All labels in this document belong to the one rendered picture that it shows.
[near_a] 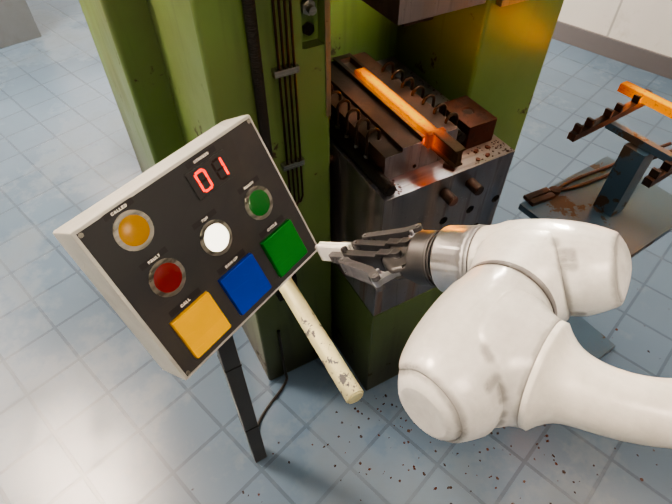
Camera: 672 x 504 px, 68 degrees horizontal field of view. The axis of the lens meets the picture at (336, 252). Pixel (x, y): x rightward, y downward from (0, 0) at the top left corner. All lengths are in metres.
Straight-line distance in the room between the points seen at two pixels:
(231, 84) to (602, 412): 0.83
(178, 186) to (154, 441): 1.23
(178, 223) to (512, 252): 0.48
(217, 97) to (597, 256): 0.74
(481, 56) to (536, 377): 1.04
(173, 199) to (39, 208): 2.06
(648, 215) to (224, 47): 1.22
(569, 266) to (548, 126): 2.68
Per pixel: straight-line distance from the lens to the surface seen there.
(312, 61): 1.09
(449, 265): 0.61
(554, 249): 0.55
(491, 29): 1.36
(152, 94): 1.50
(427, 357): 0.43
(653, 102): 1.60
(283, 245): 0.88
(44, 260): 2.54
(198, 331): 0.81
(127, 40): 1.43
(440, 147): 1.16
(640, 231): 1.60
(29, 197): 2.91
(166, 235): 0.78
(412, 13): 0.99
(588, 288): 0.54
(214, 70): 1.01
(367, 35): 1.58
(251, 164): 0.86
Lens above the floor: 1.67
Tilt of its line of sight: 48 degrees down
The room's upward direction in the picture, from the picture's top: straight up
